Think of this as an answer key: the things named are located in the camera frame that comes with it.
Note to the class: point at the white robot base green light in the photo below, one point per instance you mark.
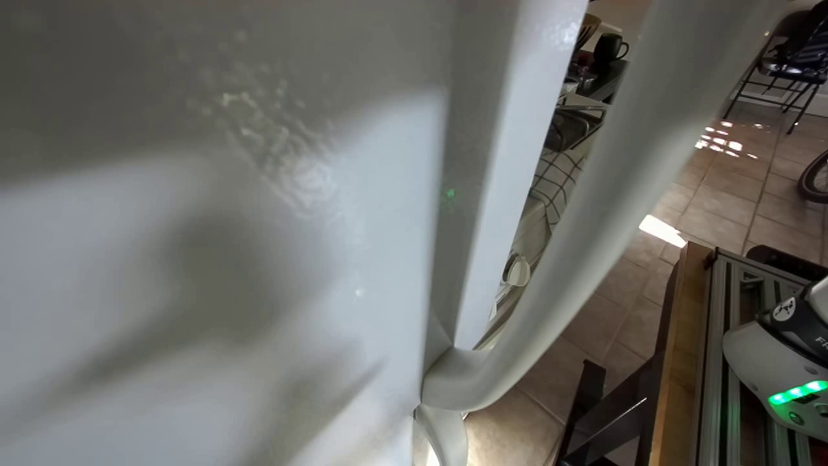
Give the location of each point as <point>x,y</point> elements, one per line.
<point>783,362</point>

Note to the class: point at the white refrigerator door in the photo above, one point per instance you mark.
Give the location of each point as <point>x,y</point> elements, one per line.
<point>238,231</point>

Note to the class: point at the checkered kitchen towel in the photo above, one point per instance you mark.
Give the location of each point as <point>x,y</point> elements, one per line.
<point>559,164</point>

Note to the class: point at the dark wooden stand legs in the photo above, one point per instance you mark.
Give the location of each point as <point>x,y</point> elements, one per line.
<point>607,420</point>

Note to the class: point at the black mug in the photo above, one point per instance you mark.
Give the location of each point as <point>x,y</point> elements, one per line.
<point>611,47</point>

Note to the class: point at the wooden table edge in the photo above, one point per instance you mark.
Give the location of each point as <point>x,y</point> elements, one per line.
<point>681,362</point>

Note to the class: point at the black metal chair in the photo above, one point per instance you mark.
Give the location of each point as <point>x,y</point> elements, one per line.
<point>791,68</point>

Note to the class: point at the white curved fridge handle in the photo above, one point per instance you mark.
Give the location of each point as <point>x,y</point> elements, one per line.
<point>683,66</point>

